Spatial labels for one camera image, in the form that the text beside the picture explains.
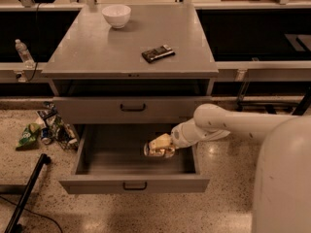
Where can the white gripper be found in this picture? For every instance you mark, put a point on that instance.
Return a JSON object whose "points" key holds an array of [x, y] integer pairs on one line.
{"points": [[180, 136]]}

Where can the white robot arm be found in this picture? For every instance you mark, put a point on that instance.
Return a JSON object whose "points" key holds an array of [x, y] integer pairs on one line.
{"points": [[282, 192]]}

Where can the closed grey upper drawer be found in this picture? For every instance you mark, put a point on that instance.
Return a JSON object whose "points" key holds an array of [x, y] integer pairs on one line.
{"points": [[101, 110]]}

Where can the open grey middle drawer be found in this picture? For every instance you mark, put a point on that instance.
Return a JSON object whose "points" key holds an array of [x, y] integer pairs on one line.
{"points": [[111, 159]]}

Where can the grey drawer cabinet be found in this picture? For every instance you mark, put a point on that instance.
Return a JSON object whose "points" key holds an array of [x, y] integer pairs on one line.
{"points": [[95, 60]]}

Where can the blue soda can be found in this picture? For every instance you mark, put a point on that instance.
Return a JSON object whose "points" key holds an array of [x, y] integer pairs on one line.
{"points": [[46, 136]]}

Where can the black stand base right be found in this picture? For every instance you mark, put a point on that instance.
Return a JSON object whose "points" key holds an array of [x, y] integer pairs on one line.
{"points": [[296, 109]]}

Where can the dark snack bar packet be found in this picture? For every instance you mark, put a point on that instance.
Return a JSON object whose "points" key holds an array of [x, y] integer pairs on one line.
{"points": [[157, 53]]}

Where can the green chip bag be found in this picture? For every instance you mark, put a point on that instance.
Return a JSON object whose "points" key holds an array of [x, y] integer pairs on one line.
{"points": [[29, 136]]}

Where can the white ceramic bowl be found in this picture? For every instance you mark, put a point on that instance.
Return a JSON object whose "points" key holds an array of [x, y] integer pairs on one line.
{"points": [[117, 15]]}

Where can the clear plastic water bottle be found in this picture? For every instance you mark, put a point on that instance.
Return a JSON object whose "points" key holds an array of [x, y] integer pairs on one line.
{"points": [[24, 54]]}

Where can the black stand leg left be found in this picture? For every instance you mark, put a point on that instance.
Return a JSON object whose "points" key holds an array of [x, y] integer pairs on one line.
{"points": [[24, 191]]}

